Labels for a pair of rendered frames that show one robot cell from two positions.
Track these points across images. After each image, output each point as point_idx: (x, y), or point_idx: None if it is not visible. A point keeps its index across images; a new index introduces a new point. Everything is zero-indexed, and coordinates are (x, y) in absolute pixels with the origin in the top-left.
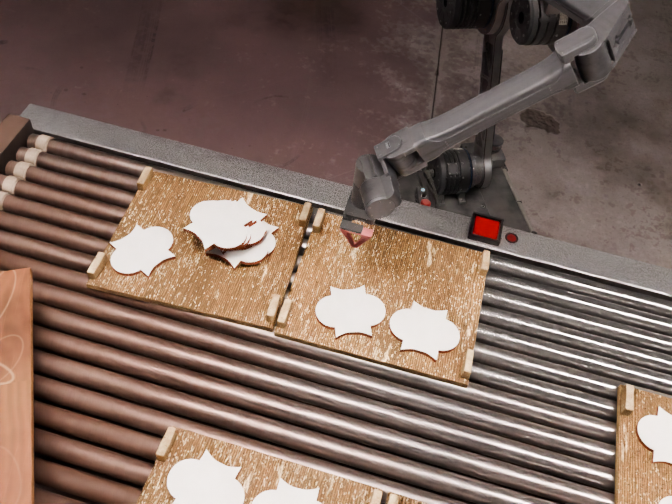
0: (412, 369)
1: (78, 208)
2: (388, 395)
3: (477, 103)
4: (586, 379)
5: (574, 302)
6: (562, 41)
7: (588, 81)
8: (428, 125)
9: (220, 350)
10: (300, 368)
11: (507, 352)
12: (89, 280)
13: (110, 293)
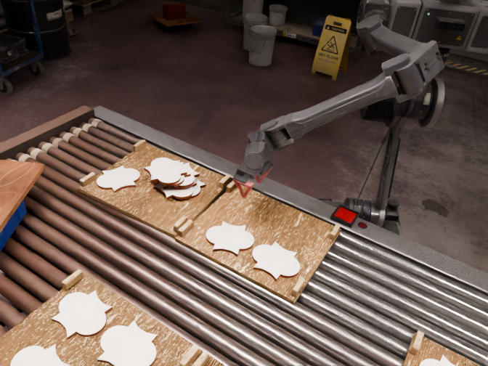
0: (258, 282)
1: (97, 155)
2: (235, 295)
3: (328, 101)
4: (389, 323)
5: (396, 273)
6: (387, 62)
7: (406, 94)
8: (296, 113)
9: (138, 242)
10: (183, 263)
11: (333, 290)
12: (80, 186)
13: (90, 197)
